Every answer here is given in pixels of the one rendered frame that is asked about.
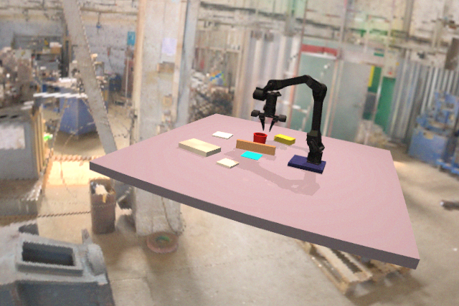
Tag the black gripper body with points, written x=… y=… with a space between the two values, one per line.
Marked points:
x=269 y=112

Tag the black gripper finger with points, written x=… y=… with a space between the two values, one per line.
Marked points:
x=263 y=122
x=272 y=124

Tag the cream flat rectangular block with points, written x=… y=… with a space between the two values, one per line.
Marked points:
x=199 y=147

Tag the yellow rectangular block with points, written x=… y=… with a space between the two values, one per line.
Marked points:
x=284 y=139

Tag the red cup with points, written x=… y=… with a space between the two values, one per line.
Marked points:
x=260 y=138

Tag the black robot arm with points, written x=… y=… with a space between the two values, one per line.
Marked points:
x=314 y=137

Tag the small cream flat block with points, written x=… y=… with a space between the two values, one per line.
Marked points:
x=227 y=163

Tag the tan wooden plank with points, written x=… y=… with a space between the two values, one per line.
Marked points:
x=256 y=147

